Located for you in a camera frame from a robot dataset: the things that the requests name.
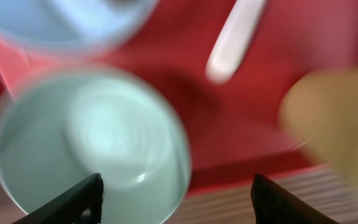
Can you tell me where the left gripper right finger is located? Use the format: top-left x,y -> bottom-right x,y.
250,174 -> 338,224

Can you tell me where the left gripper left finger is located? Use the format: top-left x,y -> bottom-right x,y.
14,173 -> 104,224

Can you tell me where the mint green bowl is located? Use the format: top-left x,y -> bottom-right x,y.
0,68 -> 191,223

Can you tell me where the red serving tray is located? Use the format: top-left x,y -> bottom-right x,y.
0,0 -> 358,200

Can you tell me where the yellow plastic cup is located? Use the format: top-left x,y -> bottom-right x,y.
279,67 -> 358,193

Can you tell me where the light blue bowl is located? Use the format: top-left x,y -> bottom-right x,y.
0,0 -> 158,57

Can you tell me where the white plastic spoon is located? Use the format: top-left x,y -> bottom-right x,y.
205,0 -> 266,84

